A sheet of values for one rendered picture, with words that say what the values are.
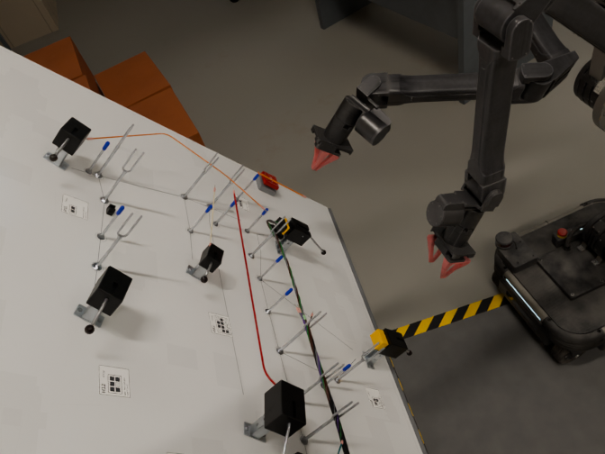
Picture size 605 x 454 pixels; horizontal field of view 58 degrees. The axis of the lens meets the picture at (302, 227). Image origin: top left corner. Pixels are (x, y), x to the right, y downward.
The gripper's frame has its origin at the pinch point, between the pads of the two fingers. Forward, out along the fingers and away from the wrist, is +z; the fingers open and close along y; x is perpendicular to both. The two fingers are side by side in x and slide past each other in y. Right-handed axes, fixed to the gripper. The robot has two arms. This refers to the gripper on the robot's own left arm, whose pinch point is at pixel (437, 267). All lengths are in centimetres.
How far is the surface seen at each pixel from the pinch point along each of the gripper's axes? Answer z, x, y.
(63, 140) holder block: -19, -82, -22
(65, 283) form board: -9, -83, 5
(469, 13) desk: -14, 121, -166
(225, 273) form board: 4, -51, -7
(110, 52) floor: 137, -29, -413
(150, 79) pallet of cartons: 82, -22, -255
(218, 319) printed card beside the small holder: 4, -56, 6
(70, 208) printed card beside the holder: -10, -82, -13
